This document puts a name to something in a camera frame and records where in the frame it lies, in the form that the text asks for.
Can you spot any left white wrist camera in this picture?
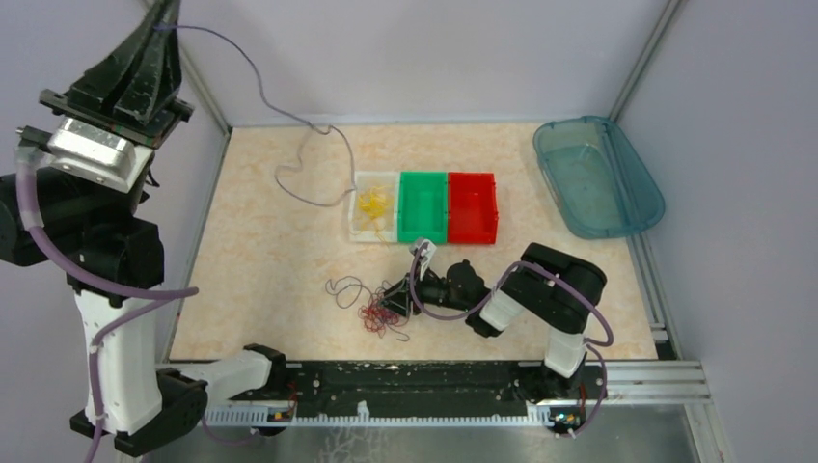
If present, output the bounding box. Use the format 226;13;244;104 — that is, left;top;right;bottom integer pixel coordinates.
15;117;154;193

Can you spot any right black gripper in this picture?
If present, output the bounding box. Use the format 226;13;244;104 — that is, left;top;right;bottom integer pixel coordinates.
377;259;472;317

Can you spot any yellow cable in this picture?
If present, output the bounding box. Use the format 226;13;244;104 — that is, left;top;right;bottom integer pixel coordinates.
356;185;396;244

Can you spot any white toothed cable duct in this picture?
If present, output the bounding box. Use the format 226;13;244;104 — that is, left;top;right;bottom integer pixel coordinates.
204;402;555;428

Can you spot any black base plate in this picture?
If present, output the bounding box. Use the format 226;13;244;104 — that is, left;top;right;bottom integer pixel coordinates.
235;361;603;419

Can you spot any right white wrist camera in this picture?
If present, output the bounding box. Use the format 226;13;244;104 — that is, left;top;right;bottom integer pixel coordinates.
410;237;437;280

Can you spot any green plastic bin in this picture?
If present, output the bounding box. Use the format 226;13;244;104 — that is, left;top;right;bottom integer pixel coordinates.
396;171;449;244

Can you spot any white plastic bin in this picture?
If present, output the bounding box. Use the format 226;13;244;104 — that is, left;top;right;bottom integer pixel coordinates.
347;171;400;243

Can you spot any red cable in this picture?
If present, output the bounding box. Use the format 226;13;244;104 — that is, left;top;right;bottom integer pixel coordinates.
357;290;410;341

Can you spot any aluminium frame rail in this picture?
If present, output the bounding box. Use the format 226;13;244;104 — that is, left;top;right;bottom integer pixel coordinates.
152;359;711;410

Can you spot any purple thin cable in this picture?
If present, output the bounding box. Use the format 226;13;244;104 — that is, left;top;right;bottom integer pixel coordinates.
324;276;385;312
154;24;358;209

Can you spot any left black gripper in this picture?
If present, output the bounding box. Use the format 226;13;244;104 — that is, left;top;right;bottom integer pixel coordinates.
39;0;196;222

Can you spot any red plastic bin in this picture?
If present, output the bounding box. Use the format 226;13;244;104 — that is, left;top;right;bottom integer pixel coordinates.
447;172;499;245

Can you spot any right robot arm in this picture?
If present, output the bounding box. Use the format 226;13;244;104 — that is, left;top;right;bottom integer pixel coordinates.
375;239;608;397

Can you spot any teal transparent tub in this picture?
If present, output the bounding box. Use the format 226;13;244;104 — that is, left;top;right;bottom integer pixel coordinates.
532;116;666;239

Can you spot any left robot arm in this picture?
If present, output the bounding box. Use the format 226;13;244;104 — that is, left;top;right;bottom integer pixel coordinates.
1;1;293;460

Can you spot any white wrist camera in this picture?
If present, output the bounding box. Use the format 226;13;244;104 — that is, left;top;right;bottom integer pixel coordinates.
15;117;154;193
410;237;437;280

